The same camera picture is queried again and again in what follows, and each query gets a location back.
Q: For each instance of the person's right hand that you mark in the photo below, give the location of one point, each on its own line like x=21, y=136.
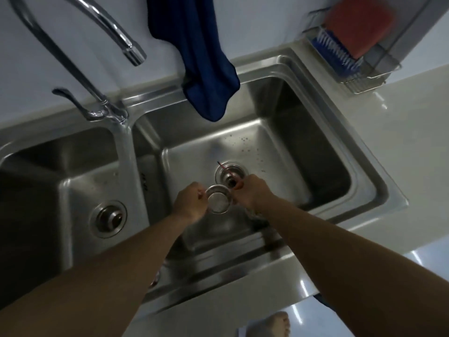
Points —
x=253, y=193

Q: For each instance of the person's left hand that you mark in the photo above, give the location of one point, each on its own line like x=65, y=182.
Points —
x=188, y=203

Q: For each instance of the person's right fingers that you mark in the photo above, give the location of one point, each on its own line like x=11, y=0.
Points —
x=239, y=193

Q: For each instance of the person's left fingers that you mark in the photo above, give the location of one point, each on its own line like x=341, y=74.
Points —
x=202, y=200

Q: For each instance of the round metal sink strainer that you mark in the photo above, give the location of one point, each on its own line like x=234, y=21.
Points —
x=217, y=200

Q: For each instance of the thin red stick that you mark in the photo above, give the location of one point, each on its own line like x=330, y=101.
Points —
x=229, y=173

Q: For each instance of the person's left forearm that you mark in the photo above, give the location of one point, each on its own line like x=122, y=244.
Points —
x=87, y=280

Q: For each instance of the person's right forearm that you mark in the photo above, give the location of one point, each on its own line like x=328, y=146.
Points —
x=354, y=270

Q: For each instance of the open sink drain hole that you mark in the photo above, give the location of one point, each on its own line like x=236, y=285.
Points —
x=230, y=173

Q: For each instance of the stainless steel double sink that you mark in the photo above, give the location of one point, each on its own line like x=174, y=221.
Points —
x=196, y=178

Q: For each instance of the sink drain plug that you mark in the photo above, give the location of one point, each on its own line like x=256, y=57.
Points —
x=108, y=218

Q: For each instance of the person's foot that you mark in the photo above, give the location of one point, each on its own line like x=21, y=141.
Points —
x=273, y=325

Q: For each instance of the dark blue cloth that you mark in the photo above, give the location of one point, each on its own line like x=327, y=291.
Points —
x=196, y=56

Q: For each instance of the blue bristle scrub brush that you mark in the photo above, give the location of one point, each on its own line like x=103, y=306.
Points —
x=335, y=52

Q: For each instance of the chrome gooseneck faucet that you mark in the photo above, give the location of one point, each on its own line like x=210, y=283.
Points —
x=87, y=56

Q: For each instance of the orange sponge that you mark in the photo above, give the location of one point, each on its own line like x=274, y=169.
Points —
x=357, y=24

